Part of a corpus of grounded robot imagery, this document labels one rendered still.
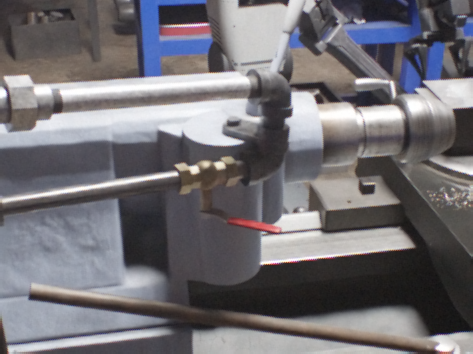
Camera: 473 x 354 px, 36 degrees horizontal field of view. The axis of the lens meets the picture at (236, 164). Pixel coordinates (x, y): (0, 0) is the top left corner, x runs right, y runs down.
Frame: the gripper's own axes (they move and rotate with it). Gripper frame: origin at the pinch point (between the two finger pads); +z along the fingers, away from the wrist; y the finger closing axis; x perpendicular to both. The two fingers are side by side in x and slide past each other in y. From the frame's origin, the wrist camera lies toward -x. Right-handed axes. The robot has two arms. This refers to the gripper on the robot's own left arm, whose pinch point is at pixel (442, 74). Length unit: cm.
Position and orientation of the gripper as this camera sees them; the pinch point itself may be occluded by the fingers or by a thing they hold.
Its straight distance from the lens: 170.8
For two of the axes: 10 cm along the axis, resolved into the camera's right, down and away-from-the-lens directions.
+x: -3.0, 0.7, 9.5
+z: 1.7, 9.8, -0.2
